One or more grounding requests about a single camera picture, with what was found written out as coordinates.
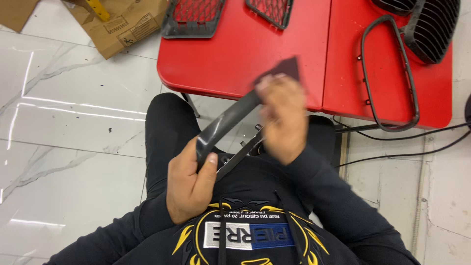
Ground person's left hand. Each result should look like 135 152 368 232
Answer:
166 138 219 225

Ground person's black trousers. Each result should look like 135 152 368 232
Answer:
144 92 343 207

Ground yellow tool handle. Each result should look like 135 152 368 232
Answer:
84 0 111 22

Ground person's black printed hoodie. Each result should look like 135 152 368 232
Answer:
121 145 363 265

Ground red folding table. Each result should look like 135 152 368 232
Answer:
156 0 454 130

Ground small black mesh grille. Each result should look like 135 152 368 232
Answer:
245 0 294 31

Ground dark round object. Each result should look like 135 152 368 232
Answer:
464 93 471 130

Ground matte black grille frame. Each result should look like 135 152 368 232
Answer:
360 14 421 133

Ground large black mesh grille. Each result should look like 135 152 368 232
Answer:
161 0 226 40

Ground black slatted kidney grille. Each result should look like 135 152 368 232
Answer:
370 0 419 17
402 0 461 65

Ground black table leg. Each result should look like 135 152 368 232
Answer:
180 92 201 119

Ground open cardboard box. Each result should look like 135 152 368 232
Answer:
60 0 170 60

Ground black cable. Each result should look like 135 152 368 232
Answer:
332 116 471 142
334 129 471 169

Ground person's right hand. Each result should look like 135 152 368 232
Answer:
255 73 310 166

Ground black glossy grille frame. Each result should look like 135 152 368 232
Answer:
195 88 266 182

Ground dark sandpaper piece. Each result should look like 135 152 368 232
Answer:
253 55 303 88

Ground flat cardboard sheet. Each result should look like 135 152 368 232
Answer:
0 0 40 33

